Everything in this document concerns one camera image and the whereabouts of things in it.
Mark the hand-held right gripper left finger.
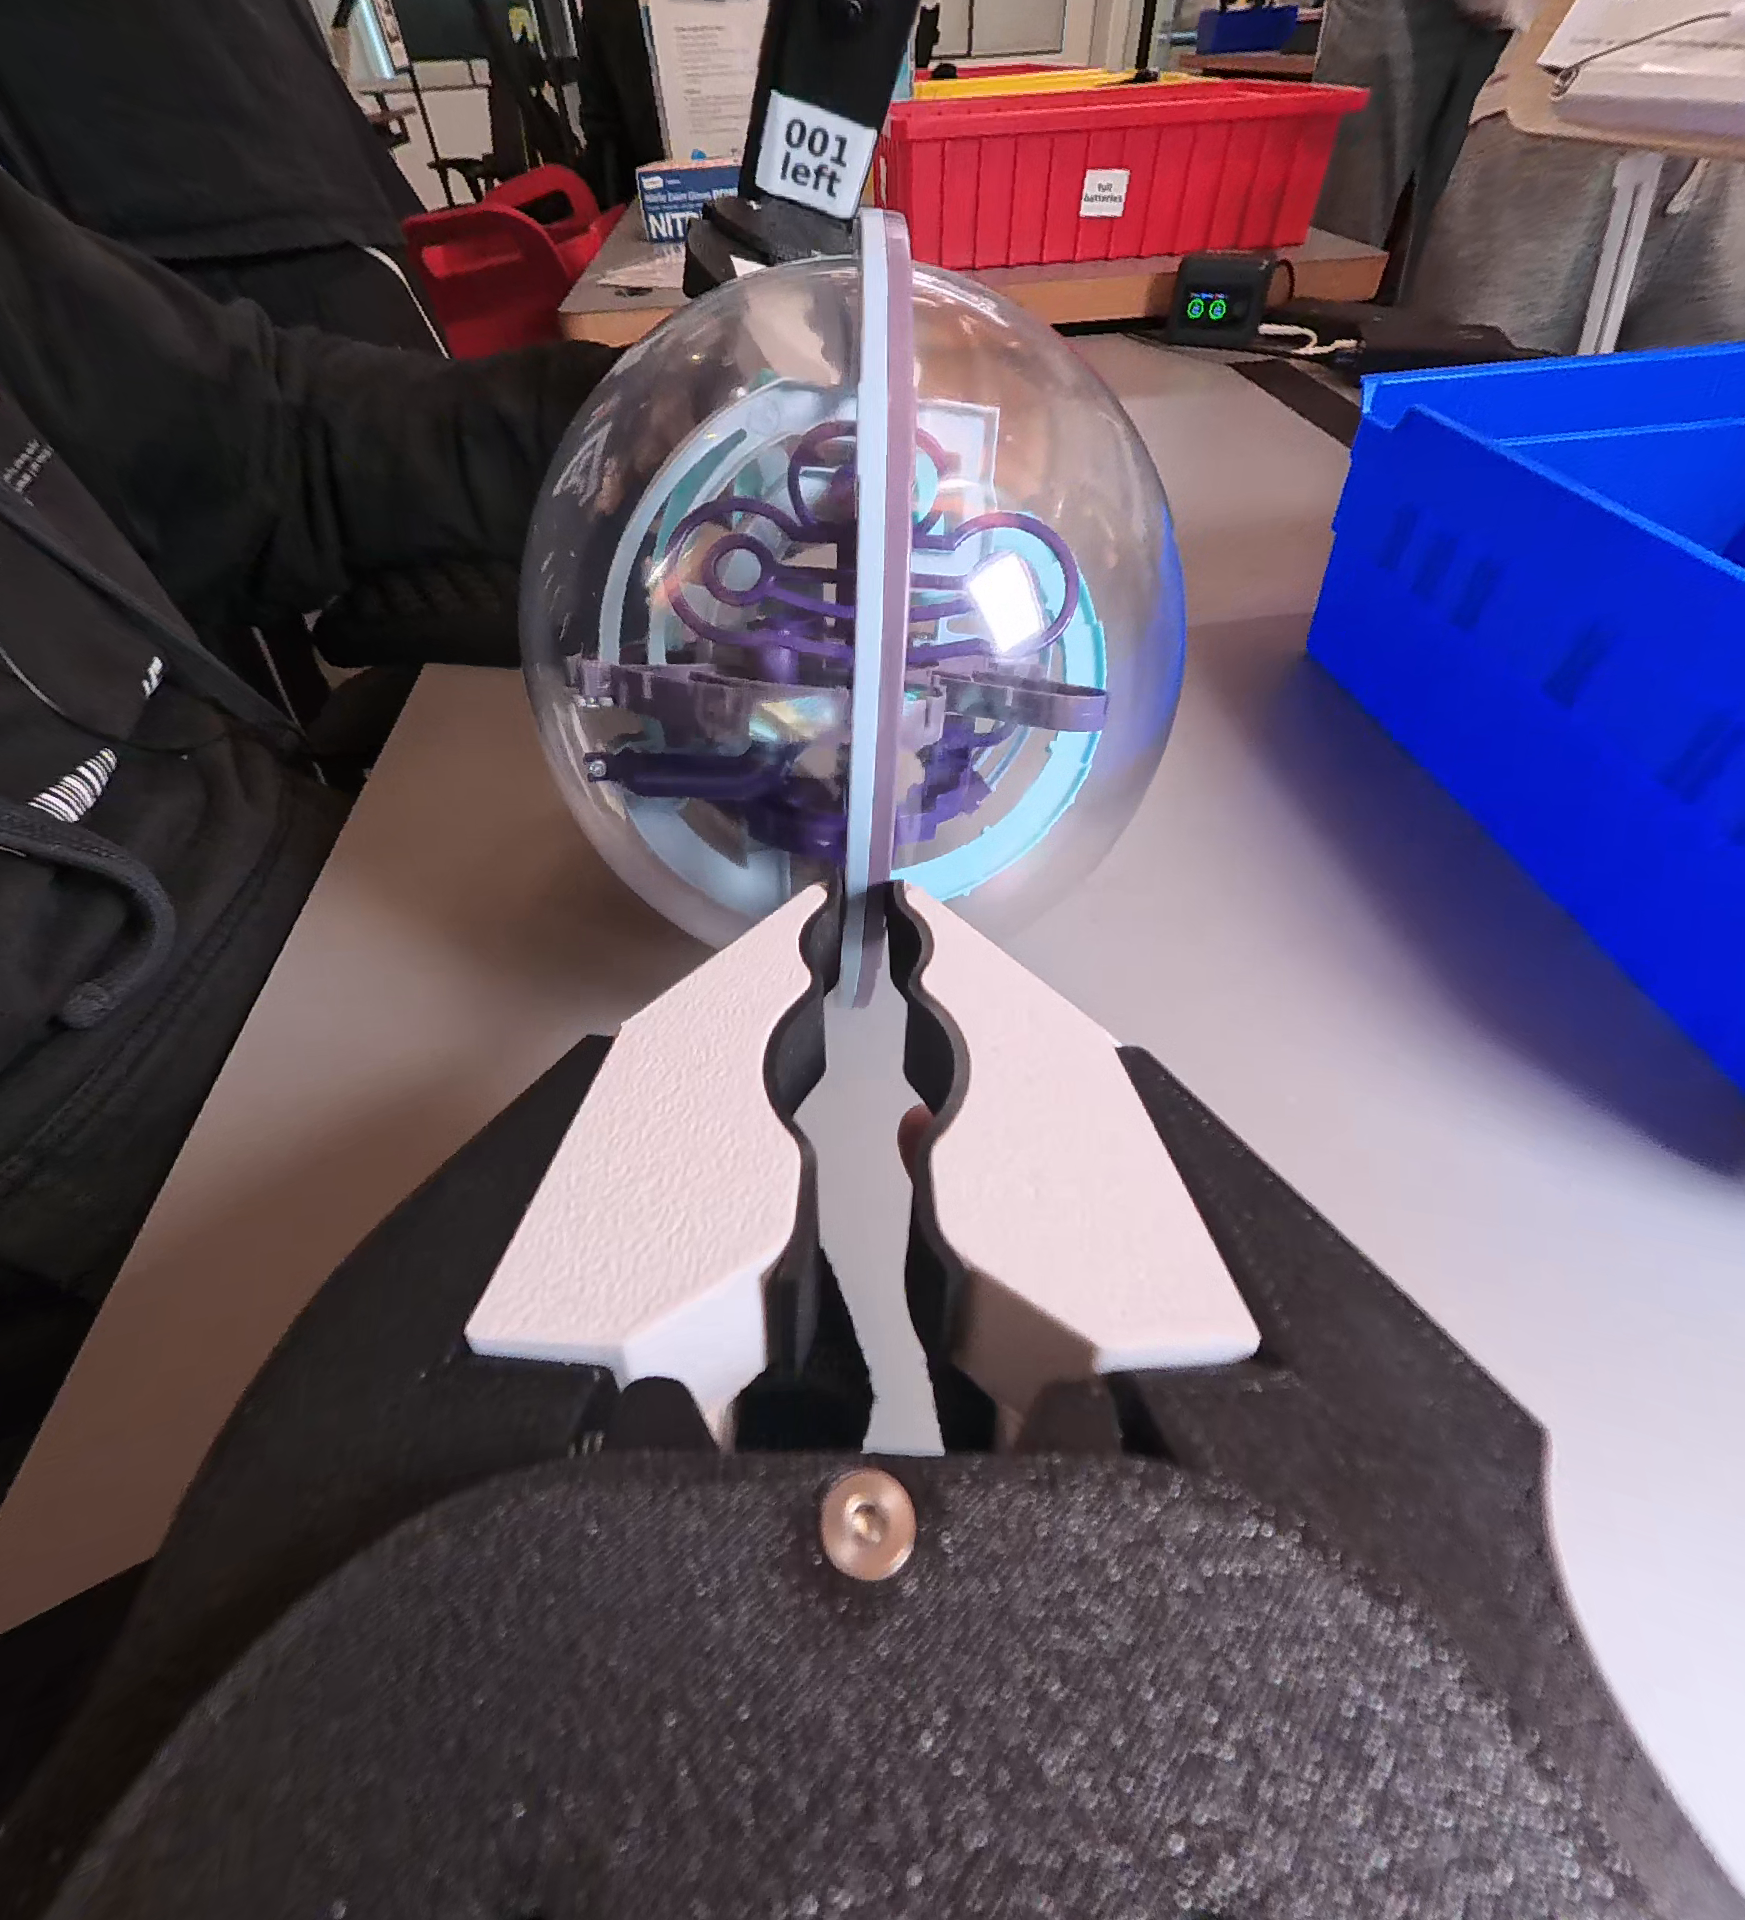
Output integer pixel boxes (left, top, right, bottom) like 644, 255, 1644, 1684
458, 883, 835, 1407

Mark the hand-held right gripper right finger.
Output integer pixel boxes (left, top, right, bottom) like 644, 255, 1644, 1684
887, 883, 1267, 1452

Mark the clear maze ball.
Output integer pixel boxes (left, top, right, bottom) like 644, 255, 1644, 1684
522, 209, 1194, 1004

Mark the person's left forearm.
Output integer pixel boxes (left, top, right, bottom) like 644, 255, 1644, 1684
138, 324, 622, 675

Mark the white carton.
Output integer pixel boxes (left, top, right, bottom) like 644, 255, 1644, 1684
642, 0, 786, 157

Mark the nitrile glove box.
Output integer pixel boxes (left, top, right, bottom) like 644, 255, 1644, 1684
635, 152, 750, 245

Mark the red plastic bin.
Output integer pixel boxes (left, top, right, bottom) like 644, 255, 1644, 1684
871, 78, 1371, 276

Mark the orange-edged desk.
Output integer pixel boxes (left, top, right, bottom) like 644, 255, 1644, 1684
558, 209, 1396, 349

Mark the black battery charger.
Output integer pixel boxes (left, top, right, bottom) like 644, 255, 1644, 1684
1168, 250, 1288, 349

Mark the blue plastic bin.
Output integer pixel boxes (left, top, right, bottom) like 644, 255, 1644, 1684
1306, 340, 1745, 1173

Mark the black flat case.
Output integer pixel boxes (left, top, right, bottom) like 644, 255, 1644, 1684
1261, 299, 1565, 379

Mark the instruction sheet on stand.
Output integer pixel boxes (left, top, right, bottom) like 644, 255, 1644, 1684
1503, 0, 1745, 356

